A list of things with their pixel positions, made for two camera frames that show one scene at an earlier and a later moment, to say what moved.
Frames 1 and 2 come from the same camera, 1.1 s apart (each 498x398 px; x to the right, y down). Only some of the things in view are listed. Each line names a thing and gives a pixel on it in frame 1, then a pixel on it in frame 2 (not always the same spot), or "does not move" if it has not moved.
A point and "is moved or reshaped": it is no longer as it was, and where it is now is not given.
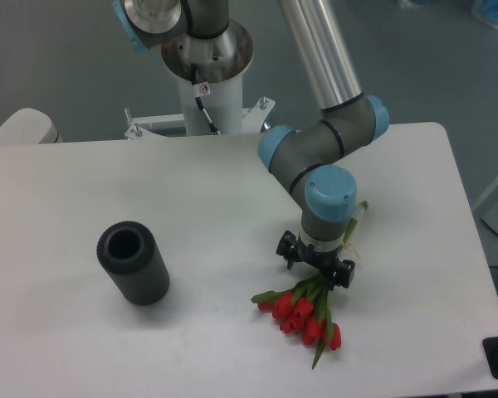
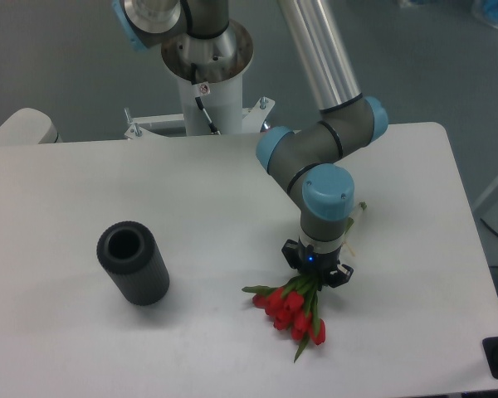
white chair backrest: x=26 y=127 does not move
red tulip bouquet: x=305 y=308 is moved or reshaped
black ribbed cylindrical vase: x=131 y=254 does not move
